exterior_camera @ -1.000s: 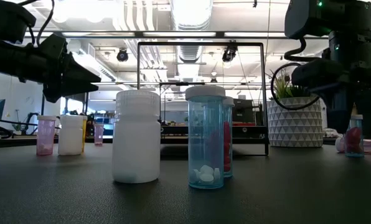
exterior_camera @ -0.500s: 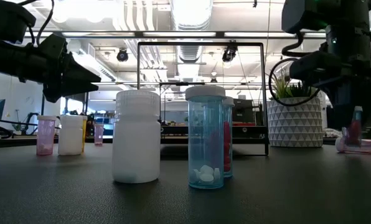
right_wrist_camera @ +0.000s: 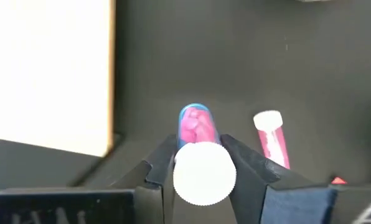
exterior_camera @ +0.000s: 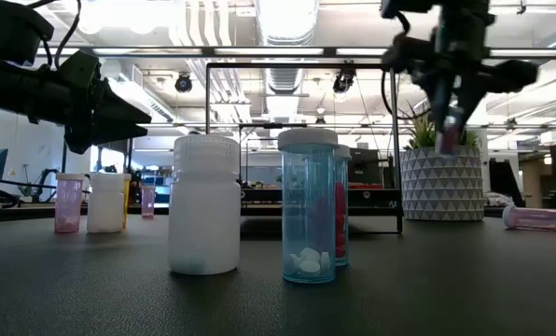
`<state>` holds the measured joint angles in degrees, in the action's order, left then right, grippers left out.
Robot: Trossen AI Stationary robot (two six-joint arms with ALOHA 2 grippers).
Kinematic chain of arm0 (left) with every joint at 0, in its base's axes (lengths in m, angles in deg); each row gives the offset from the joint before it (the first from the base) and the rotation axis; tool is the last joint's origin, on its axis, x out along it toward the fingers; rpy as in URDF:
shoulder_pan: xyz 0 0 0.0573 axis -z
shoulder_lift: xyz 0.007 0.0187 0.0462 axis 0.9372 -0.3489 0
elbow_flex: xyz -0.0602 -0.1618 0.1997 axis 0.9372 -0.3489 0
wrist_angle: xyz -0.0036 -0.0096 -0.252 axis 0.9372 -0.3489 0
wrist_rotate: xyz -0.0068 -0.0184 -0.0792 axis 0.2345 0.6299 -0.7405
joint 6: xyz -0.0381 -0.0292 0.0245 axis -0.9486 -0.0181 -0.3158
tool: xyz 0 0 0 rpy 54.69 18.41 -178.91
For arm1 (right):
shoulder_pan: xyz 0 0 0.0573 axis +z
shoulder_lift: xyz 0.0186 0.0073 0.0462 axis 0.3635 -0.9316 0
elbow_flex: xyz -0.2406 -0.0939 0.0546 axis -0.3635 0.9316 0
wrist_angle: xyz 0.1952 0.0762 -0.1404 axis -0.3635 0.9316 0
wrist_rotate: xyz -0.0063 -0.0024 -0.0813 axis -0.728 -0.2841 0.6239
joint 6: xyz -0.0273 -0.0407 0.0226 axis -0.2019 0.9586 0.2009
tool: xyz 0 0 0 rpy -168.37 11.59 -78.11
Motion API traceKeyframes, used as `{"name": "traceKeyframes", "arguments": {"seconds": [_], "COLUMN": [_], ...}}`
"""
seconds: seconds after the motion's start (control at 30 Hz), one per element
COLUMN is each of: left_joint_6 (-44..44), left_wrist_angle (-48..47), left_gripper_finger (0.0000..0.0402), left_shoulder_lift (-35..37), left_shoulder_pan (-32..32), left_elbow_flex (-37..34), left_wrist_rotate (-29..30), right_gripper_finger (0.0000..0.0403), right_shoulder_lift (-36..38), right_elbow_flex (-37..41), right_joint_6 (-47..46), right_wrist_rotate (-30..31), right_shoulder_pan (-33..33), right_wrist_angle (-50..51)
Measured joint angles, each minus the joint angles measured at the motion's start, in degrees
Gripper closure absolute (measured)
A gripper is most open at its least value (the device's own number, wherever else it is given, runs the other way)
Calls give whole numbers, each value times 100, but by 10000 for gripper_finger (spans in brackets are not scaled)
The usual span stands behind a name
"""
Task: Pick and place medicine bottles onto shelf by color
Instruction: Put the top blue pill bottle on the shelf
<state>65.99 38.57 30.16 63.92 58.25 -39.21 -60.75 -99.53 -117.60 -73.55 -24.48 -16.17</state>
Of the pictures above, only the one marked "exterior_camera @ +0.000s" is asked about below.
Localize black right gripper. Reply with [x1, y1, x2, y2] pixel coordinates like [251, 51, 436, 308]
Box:
[382, 31, 540, 142]

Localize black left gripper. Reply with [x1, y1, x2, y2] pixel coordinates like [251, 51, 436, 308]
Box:
[0, 63, 153, 156]

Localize blue pill bottle red pills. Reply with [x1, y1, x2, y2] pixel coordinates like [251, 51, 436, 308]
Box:
[435, 107, 465, 156]
[332, 144, 353, 268]

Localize orange pill bottle white cap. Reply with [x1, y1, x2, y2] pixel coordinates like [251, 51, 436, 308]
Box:
[121, 173, 132, 230]

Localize white plastic pill bottle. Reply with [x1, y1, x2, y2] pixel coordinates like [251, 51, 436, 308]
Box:
[167, 133, 242, 276]
[86, 172, 126, 234]

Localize pink pill bottle white cap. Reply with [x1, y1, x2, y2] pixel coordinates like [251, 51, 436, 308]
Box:
[53, 173, 86, 234]
[501, 204, 556, 234]
[140, 185, 157, 220]

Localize blue pill bottle white pills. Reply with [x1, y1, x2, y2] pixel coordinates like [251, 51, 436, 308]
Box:
[277, 127, 341, 285]

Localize succulent in patterned pot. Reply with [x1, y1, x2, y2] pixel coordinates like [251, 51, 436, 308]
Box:
[397, 105, 488, 222]

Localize black chair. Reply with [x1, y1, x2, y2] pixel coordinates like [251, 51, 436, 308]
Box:
[488, 158, 525, 209]

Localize black table mat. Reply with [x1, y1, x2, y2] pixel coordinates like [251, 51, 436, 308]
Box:
[0, 215, 556, 336]

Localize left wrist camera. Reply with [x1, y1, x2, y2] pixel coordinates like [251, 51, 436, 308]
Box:
[61, 49, 104, 91]

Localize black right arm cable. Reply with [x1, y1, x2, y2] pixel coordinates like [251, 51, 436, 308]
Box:
[380, 11, 431, 120]

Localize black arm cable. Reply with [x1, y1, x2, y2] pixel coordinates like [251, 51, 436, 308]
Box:
[380, 11, 431, 120]
[25, 0, 83, 69]

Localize black ceiling camera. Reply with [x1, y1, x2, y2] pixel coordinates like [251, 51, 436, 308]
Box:
[174, 72, 194, 94]
[332, 67, 357, 95]

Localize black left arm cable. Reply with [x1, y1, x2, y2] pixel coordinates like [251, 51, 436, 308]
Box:
[25, 0, 83, 69]

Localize black aluminium station frame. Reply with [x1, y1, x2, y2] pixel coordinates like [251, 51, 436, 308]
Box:
[35, 44, 556, 61]

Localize silver ceiling ventilation duct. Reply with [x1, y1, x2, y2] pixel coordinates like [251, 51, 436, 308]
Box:
[253, 0, 321, 123]

